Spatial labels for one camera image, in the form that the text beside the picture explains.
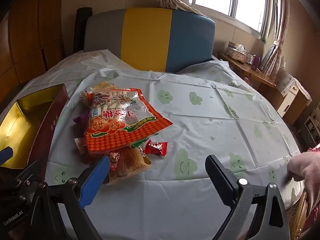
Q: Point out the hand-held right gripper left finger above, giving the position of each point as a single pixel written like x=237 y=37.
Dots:
x=95 y=180

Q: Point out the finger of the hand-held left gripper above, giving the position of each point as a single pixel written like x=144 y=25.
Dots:
x=5 y=155
x=30 y=171

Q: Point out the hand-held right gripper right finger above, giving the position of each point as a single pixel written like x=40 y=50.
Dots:
x=220 y=180

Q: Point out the gold tin box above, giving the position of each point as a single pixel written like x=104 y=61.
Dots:
x=17 y=120

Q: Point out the clear cracker packet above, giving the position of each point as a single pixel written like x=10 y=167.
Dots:
x=135 y=162

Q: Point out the large red candy bag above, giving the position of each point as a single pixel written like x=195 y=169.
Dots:
x=120 y=130

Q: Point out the purple snack packet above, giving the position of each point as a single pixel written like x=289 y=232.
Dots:
x=81 y=118

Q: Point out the small red candy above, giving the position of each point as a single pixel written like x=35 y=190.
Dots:
x=156 y=147

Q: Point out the rice crispy bar packet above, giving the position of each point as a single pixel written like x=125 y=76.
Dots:
x=102 y=86

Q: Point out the cloud print tablecloth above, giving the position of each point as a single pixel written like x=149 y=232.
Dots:
x=200 y=130

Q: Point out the wicker chair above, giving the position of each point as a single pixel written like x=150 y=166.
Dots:
x=297 y=217

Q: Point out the pink fleece clothing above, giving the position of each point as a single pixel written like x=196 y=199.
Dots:
x=307 y=172

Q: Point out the wooden cabinet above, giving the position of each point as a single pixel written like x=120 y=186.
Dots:
x=295 y=105

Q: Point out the wooden desk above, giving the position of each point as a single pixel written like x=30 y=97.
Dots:
x=247 y=70

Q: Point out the floral cabinet cover cloth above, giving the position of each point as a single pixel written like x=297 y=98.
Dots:
x=287 y=80

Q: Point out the purple box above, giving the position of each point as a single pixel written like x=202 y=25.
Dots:
x=256 y=63

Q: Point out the white cup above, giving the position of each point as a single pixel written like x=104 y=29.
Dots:
x=250 y=58

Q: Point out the patterned tissue box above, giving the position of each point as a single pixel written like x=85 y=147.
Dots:
x=237 y=55

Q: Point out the wooden wardrobe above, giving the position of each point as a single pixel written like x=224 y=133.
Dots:
x=30 y=30

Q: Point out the small white green box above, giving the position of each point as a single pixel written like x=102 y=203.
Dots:
x=232 y=44

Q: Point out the hanging floral curtain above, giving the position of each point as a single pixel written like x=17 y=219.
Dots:
x=275 y=55

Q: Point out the grey yellow blue headboard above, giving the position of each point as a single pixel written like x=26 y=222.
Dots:
x=147 y=37

